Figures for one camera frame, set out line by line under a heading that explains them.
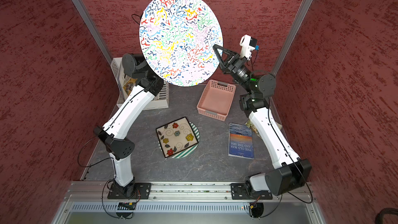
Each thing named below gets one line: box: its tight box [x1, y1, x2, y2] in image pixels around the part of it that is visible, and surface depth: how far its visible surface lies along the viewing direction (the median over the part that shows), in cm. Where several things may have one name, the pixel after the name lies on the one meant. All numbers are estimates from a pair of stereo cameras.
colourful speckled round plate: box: [139, 0, 224, 87], surface depth 43 cm
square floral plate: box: [155, 116, 199, 159], surface depth 94 cm
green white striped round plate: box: [157, 121, 201, 159], surface depth 88 cm
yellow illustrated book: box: [122, 74, 138, 97], surface depth 94 cm
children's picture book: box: [244, 118, 263, 139], surface depth 99 cm
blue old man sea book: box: [228, 122, 254, 160], surface depth 92 cm
